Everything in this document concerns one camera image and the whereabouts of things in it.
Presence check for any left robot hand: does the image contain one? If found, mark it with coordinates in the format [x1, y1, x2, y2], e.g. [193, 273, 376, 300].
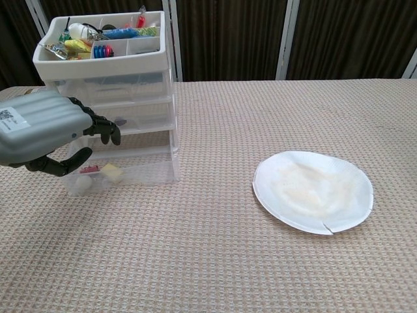
[0, 89, 122, 179]

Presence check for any white plastic drawer organizer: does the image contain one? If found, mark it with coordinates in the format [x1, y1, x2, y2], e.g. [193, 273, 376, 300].
[32, 10, 181, 197]

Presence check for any clear plastic drawer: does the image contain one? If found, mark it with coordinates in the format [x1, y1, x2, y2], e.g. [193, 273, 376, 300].
[87, 97, 174, 132]
[48, 72, 172, 100]
[63, 130, 175, 197]

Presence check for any small white ball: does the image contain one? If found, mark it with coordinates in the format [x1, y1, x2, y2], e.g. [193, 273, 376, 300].
[73, 175, 94, 194]

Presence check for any colourful foil candy packet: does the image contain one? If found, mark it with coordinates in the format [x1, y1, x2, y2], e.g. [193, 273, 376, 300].
[40, 42, 70, 61]

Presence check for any yellow foam block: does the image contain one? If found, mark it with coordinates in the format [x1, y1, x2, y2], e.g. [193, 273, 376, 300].
[102, 162, 124, 183]

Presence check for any yellow candy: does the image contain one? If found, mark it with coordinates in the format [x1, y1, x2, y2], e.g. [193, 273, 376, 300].
[64, 38, 93, 53]

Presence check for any stack of coloured rings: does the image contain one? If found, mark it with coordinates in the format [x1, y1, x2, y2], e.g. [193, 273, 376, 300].
[93, 44, 116, 59]

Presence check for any white crumpled wrapper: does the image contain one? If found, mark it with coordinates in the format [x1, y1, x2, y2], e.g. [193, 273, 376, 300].
[68, 22, 91, 40]

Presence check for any blue snack packet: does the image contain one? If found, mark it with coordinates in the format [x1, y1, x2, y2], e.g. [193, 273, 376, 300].
[102, 27, 141, 40]

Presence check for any green and yellow packet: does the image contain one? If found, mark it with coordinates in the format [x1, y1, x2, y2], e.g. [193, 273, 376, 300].
[136, 25, 162, 38]

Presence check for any red and white packet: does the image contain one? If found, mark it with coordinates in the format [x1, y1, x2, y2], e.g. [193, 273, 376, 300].
[136, 6, 148, 29]

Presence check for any beige woven tablecloth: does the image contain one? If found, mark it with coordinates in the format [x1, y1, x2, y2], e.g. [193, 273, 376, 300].
[0, 78, 417, 313]

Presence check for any white paper plate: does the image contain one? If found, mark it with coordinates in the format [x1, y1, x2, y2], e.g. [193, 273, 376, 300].
[252, 149, 375, 236]

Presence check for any grey metal partition post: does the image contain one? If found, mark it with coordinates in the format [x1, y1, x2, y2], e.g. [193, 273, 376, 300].
[274, 0, 300, 81]
[401, 48, 417, 80]
[162, 0, 184, 83]
[25, 0, 50, 38]

